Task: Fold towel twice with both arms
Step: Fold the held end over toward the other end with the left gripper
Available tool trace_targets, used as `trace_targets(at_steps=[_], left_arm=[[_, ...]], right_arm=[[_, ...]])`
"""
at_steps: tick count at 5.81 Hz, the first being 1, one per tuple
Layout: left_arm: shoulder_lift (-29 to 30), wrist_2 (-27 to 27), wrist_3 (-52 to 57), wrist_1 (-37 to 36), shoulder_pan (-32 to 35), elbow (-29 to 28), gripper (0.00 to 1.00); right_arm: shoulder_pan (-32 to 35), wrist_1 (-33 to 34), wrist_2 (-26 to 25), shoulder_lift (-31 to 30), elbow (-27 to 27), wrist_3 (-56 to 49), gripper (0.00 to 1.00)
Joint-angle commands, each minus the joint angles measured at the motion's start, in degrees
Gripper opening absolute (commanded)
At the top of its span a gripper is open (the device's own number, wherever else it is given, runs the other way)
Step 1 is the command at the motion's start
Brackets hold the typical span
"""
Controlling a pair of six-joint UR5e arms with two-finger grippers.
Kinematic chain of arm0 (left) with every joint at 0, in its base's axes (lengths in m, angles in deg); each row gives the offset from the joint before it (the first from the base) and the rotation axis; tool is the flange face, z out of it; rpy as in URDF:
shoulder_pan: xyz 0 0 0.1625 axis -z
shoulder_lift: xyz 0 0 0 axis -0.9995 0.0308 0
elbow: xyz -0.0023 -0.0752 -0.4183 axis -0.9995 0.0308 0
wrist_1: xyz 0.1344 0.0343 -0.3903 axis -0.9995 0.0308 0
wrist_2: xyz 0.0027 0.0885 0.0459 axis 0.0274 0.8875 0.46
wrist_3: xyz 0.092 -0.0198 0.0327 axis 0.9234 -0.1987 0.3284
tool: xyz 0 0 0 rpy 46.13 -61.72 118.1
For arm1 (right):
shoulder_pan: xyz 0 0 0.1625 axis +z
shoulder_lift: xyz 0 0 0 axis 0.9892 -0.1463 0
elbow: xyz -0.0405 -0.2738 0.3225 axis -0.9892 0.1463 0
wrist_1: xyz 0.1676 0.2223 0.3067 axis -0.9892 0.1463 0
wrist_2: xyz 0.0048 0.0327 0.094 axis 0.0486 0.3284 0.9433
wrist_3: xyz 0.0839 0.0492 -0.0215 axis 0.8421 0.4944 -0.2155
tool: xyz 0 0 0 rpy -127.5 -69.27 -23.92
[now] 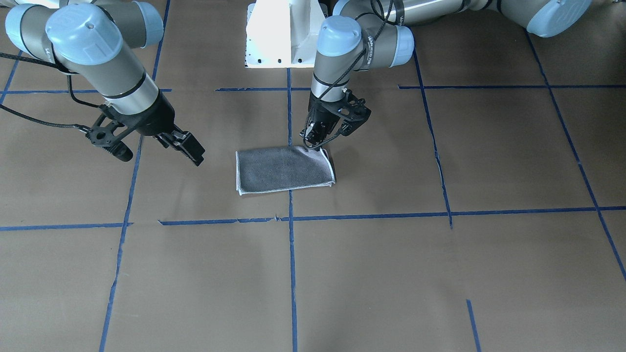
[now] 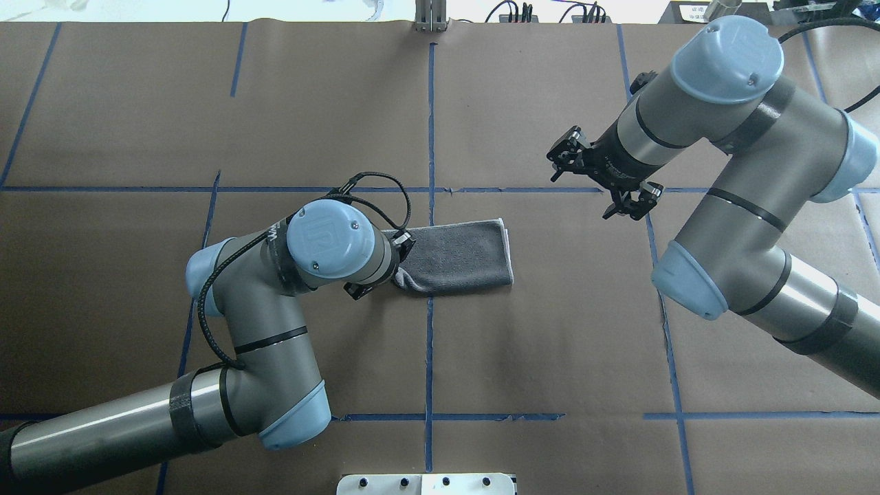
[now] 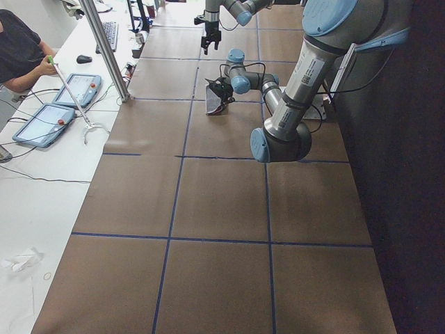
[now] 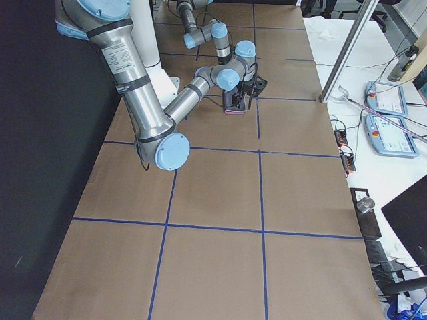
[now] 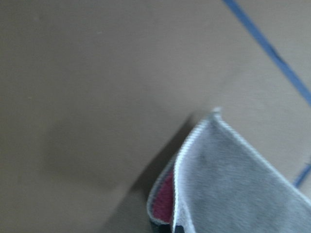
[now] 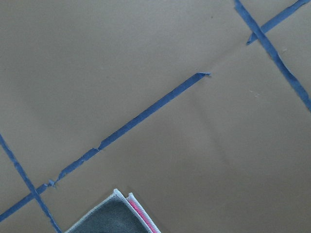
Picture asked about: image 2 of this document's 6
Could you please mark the small metal cup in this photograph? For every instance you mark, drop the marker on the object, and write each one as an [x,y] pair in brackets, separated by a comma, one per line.
[721,8]

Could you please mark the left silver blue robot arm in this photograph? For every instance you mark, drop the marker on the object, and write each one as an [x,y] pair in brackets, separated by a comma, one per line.
[263,379]

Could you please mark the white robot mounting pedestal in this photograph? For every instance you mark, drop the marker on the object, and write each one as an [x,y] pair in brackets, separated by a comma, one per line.
[429,483]

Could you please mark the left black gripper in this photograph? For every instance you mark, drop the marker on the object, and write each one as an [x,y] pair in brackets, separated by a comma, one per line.
[357,290]

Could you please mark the aluminium frame post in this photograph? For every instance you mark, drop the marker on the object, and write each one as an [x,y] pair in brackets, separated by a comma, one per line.
[431,16]

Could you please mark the pink towel with white edge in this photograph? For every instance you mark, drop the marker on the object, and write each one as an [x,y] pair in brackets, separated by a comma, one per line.
[457,258]

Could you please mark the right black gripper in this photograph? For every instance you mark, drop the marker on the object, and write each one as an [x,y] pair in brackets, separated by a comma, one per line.
[610,167]

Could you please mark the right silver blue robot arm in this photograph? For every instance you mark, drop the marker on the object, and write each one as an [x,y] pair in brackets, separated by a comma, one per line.
[785,148]

